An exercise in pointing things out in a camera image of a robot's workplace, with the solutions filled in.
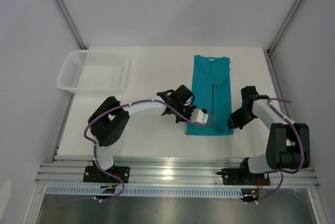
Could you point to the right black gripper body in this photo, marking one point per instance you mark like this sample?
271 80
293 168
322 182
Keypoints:
240 117

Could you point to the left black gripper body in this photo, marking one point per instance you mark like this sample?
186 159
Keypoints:
186 111

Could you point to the teal t-shirt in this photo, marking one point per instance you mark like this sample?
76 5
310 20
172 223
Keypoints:
212 89

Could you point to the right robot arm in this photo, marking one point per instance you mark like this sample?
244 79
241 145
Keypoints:
258 164

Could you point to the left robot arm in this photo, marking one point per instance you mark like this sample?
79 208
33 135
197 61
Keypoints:
108 122

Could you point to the white plastic basket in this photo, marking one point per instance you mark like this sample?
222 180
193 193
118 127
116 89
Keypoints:
95 72

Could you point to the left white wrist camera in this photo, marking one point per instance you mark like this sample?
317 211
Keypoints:
199 116

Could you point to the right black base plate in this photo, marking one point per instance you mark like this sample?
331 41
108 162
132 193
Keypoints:
239 177

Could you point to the right side aluminium rail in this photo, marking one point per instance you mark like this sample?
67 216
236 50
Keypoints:
277 82

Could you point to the aluminium mounting rail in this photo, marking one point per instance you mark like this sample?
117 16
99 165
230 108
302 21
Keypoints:
178 172

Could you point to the left side aluminium rail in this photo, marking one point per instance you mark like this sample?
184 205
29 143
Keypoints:
62 128

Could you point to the right aluminium frame post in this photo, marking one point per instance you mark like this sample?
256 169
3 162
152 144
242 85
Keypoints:
289 18

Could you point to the aluminium frame post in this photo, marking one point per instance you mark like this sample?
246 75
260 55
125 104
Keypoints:
67 18
289 18

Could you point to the white slotted cable duct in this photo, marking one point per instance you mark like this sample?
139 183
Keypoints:
150 191

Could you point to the left aluminium frame post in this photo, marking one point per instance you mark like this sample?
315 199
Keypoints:
67 18

